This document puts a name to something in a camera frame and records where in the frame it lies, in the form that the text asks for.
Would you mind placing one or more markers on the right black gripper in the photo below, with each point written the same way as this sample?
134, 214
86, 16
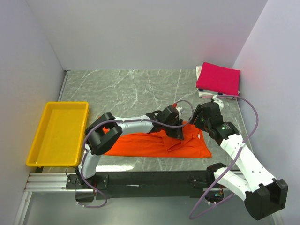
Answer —
198, 111

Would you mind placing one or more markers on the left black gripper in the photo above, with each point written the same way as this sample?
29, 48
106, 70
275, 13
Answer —
177, 134

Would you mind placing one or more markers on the orange t shirt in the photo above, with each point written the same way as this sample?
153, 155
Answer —
160, 145

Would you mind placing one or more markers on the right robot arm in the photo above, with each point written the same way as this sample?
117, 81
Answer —
262, 193

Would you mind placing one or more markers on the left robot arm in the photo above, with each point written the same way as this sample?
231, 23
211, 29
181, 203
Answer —
105, 131

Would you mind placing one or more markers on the folded magenta t shirt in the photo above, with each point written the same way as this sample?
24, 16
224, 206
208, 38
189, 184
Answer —
218, 78

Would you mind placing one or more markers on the black base beam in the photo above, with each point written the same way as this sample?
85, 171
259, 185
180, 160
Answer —
146, 191

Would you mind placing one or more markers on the yellow plastic tray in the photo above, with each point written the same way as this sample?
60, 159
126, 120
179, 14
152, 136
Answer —
59, 136

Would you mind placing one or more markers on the aluminium frame rail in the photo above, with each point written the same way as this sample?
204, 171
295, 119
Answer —
58, 182

